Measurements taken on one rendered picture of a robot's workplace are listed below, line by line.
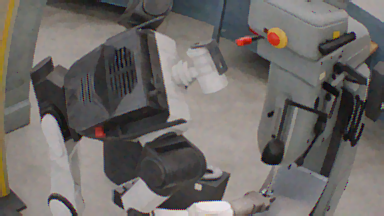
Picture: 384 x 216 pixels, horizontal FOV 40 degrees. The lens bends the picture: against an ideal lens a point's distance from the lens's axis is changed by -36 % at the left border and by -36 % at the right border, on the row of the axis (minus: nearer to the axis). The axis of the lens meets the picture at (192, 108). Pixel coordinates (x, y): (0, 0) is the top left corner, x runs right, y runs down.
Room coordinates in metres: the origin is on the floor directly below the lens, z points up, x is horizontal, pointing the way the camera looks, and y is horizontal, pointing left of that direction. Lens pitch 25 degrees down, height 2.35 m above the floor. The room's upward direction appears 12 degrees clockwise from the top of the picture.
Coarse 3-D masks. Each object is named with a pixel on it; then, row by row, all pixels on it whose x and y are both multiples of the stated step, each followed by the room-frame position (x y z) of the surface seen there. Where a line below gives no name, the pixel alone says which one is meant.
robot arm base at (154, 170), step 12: (156, 144) 1.66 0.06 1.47; (168, 144) 1.68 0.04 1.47; (180, 144) 1.72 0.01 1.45; (192, 144) 1.72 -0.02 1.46; (144, 156) 1.63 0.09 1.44; (156, 156) 1.61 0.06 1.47; (204, 156) 1.70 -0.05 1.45; (144, 168) 1.62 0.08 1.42; (156, 168) 1.60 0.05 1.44; (168, 168) 1.59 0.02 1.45; (204, 168) 1.68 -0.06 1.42; (144, 180) 1.62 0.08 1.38; (156, 180) 1.59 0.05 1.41; (168, 180) 1.58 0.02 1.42
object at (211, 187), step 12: (216, 168) 2.18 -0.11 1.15; (204, 180) 2.10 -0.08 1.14; (216, 180) 2.12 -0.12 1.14; (228, 180) 2.18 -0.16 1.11; (180, 192) 2.11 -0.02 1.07; (192, 192) 2.10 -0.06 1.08; (204, 192) 2.08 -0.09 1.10; (216, 192) 2.09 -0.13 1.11; (168, 204) 2.12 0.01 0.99; (180, 204) 2.11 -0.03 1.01; (192, 204) 2.09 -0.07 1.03
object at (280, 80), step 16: (272, 64) 1.99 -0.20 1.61; (272, 80) 1.98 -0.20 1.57; (288, 80) 1.94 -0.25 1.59; (272, 96) 1.97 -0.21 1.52; (304, 96) 1.91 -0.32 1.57; (320, 96) 1.98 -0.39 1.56; (304, 112) 1.91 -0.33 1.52; (288, 128) 1.92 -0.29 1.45; (304, 128) 1.92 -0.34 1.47; (288, 144) 1.92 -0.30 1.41; (304, 144) 1.94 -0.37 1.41; (288, 160) 1.92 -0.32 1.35
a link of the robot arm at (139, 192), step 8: (136, 184) 1.70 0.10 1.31; (144, 184) 1.67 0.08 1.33; (128, 192) 1.71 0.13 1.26; (136, 192) 1.68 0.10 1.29; (144, 192) 1.66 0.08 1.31; (152, 192) 1.65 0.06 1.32; (128, 200) 1.69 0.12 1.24; (136, 200) 1.68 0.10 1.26; (144, 200) 1.67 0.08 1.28; (152, 200) 1.66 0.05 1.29; (160, 200) 1.67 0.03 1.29; (128, 208) 1.69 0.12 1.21; (136, 208) 1.68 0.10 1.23; (144, 208) 1.68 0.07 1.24; (152, 208) 1.69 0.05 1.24
